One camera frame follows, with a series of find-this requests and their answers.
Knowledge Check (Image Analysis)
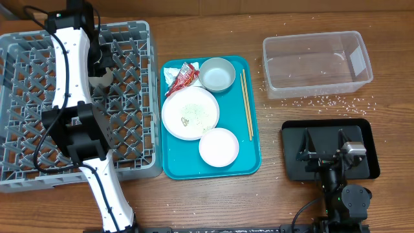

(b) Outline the red snack wrapper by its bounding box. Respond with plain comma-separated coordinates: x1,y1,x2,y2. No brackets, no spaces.
166,62,200,97

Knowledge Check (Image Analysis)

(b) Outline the grey-green bowl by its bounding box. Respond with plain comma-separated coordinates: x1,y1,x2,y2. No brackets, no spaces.
199,58,235,93

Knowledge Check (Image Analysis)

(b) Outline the grey dishwasher rack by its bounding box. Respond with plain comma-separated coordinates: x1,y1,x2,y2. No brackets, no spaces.
1,21,162,193

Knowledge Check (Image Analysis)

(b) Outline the wooden chopstick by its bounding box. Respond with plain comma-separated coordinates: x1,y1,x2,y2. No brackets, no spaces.
240,74,252,141
242,69,254,139

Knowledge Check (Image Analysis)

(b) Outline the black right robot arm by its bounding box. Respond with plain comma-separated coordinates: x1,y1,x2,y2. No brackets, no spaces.
290,129,372,233

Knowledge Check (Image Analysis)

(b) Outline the black tray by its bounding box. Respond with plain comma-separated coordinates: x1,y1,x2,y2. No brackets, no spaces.
281,118,380,181

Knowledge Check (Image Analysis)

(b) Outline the teal plastic tray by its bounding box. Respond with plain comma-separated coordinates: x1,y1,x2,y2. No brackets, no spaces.
161,55,261,180

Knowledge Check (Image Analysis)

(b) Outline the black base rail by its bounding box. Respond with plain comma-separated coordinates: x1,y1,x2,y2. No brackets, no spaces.
82,224,369,233

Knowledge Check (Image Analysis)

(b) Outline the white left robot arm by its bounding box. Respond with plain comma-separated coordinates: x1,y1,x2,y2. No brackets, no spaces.
32,1,140,232

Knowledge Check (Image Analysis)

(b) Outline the small white plate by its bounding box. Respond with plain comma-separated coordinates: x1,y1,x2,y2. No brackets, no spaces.
199,128,239,168

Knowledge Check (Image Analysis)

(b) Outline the white paper cup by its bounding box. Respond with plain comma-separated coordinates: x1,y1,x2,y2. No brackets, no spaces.
89,67,113,88

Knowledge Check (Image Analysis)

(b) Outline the large white plate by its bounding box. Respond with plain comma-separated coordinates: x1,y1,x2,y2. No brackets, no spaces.
161,87,220,140

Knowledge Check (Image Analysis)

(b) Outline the white napkin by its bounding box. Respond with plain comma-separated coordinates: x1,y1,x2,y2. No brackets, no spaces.
163,64,204,89

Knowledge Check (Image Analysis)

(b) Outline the clear plastic bin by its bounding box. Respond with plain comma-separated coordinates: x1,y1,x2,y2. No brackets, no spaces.
262,31,373,99

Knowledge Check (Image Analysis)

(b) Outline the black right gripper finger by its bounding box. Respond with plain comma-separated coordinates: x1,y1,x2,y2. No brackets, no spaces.
297,128,316,155
338,129,349,152

